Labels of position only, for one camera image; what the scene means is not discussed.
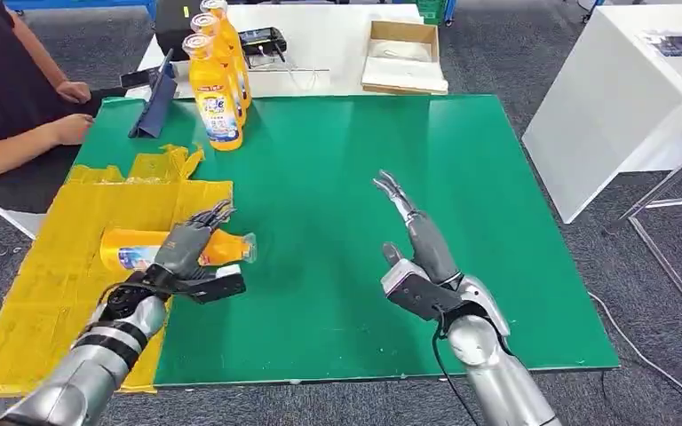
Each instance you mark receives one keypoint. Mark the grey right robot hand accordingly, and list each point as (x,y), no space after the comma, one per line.
(432,250)

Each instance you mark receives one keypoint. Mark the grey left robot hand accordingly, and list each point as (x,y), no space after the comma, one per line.
(185,250)

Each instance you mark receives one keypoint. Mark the person's right hand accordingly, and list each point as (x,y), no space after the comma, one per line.
(73,129)

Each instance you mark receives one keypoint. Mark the person's left hand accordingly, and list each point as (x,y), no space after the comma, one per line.
(73,92)

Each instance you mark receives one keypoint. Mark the orange drink bottle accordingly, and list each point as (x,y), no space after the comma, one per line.
(206,23)
(217,112)
(232,32)
(123,247)

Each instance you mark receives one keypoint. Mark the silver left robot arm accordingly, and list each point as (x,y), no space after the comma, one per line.
(82,376)

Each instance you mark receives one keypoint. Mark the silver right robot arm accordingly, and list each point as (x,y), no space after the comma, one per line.
(494,376)

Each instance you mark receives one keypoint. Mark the black phone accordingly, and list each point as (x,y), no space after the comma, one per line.
(141,77)

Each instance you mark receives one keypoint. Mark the dark blue tablet case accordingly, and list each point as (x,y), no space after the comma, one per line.
(155,106)

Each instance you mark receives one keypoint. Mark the blue steel rack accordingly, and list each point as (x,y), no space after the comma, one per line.
(82,4)

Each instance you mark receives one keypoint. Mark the black case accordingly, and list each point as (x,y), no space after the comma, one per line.
(170,23)

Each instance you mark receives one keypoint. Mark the green table mat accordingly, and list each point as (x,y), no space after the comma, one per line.
(347,147)

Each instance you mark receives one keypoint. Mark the yellow plastic sheet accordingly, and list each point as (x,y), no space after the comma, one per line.
(41,282)

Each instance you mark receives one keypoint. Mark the white foam sheet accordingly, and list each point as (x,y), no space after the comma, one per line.
(400,76)

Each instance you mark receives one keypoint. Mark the black handheld controller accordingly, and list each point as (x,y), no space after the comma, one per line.
(261,40)

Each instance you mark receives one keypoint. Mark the brown cardboard box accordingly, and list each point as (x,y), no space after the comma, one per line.
(403,32)

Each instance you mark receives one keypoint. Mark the white desk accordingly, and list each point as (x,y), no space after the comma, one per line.
(611,117)

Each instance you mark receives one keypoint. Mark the white table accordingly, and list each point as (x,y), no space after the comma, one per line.
(329,35)

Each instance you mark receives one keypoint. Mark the green plastic crate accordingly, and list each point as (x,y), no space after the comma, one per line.
(430,10)

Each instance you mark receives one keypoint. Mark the printed paper sheet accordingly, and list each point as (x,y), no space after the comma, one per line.
(679,50)

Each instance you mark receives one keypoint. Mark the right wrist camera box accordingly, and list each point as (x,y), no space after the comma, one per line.
(411,288)

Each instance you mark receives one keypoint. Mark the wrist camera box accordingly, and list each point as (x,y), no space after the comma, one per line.
(411,288)
(217,286)

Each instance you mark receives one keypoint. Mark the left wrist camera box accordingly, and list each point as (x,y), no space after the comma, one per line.
(217,286)

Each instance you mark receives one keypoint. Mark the steel frame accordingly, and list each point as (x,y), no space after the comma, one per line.
(670,180)

